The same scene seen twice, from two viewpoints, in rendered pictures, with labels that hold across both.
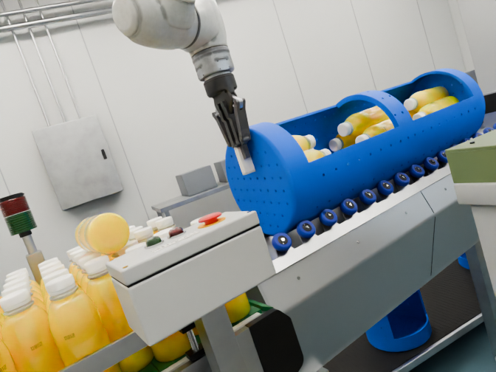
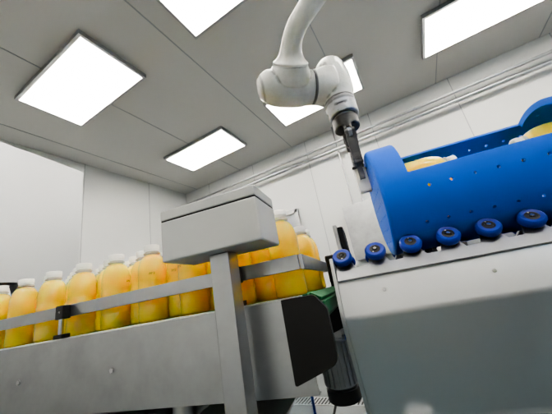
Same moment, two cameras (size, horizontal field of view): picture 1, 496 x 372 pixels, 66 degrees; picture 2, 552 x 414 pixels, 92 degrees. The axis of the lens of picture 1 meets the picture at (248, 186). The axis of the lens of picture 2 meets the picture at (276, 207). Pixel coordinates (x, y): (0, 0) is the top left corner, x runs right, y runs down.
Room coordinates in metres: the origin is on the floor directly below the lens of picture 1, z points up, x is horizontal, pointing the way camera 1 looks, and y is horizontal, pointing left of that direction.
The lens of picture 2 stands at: (0.26, -0.33, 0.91)
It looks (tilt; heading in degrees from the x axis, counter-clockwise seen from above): 18 degrees up; 46
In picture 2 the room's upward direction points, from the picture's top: 11 degrees counter-clockwise
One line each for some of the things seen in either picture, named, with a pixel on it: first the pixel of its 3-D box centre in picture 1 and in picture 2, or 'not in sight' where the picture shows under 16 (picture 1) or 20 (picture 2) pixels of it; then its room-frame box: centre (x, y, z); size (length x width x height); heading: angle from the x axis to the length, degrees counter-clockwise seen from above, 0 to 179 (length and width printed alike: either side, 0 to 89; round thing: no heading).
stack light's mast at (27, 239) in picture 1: (21, 224); not in sight; (1.00, 0.59, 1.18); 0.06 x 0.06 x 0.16
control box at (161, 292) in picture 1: (193, 267); (220, 227); (0.53, 0.11, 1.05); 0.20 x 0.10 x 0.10; 121
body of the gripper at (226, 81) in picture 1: (224, 96); (348, 131); (0.91, -0.01, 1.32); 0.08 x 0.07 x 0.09; 31
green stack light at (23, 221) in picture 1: (21, 222); not in sight; (1.00, 0.59, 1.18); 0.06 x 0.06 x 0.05
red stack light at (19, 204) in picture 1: (14, 206); not in sight; (1.00, 0.59, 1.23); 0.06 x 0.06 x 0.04
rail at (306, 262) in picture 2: not in sight; (317, 264); (0.84, 0.15, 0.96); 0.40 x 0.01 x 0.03; 31
